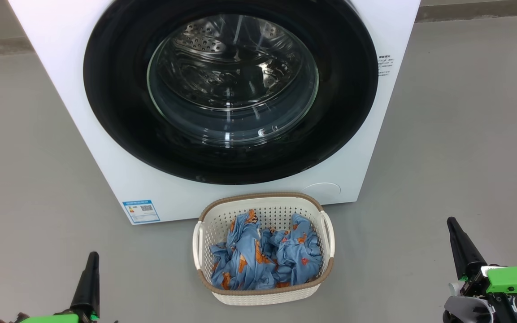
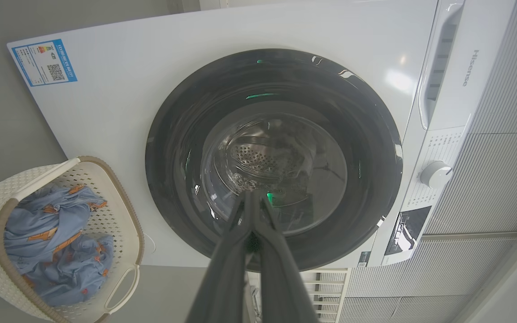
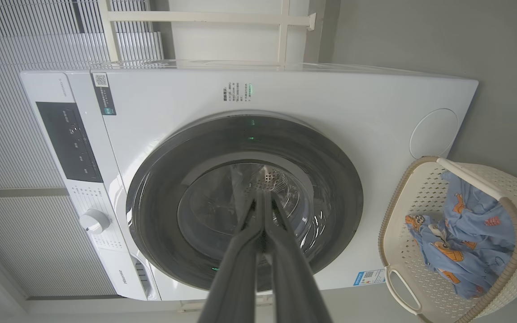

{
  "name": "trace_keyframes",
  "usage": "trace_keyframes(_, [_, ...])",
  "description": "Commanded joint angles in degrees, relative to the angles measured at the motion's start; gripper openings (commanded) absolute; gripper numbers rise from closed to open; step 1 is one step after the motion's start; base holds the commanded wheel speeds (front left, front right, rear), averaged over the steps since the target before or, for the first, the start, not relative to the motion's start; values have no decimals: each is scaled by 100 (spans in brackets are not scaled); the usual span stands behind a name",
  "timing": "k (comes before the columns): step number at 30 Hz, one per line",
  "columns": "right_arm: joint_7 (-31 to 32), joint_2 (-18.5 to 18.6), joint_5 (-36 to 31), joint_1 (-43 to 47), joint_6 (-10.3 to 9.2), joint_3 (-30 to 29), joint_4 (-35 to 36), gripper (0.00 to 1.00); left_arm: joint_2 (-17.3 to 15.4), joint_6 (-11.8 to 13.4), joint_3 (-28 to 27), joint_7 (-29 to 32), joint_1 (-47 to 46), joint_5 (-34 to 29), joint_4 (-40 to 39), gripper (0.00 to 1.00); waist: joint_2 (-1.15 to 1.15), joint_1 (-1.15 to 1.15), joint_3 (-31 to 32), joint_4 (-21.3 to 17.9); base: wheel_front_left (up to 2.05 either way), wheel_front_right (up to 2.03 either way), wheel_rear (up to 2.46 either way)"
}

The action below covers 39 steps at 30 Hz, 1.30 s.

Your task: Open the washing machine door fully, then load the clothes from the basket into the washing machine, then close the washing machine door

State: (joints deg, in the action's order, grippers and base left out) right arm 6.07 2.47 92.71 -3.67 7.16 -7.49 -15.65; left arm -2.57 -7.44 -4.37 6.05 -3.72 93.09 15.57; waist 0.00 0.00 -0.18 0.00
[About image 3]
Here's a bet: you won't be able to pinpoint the white detergent drawer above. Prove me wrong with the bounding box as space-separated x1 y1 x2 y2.
99 249 160 301

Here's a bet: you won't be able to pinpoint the small printed text label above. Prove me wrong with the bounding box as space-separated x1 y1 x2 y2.
222 82 253 103

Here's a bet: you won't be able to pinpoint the white metal rack frame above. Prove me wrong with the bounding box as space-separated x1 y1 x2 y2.
98 0 317 68

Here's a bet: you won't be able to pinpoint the white ribbed blinds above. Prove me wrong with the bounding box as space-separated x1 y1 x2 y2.
0 0 165 297

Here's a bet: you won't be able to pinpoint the black washing machine display panel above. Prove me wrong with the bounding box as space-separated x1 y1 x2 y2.
35 102 103 183

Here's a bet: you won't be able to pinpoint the cream perforated laundry basket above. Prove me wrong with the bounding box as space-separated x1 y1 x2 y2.
378 156 517 323

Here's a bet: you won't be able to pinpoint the blue energy label sticker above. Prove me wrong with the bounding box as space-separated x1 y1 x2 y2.
353 269 386 286

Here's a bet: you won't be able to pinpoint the white washing machine dial knob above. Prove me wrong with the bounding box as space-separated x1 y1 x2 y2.
79 209 112 235

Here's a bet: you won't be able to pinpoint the washing machine glass door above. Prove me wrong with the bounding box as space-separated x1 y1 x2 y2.
126 111 364 292

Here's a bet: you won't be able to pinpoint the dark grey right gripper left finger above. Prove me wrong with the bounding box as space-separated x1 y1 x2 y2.
198 191 264 323

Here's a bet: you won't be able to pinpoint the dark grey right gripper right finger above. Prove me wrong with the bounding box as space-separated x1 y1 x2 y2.
264 192 333 323

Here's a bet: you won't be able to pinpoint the round white filter cover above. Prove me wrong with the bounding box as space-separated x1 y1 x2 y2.
409 108 459 159

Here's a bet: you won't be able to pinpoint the blue cartoon print garment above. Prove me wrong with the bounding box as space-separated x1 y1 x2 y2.
405 214 508 300
440 170 517 252

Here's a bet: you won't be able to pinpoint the white front-load washing machine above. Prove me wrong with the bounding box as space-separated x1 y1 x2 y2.
20 61 479 301

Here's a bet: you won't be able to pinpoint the dark QR code sticker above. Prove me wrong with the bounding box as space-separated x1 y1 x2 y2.
91 72 117 116

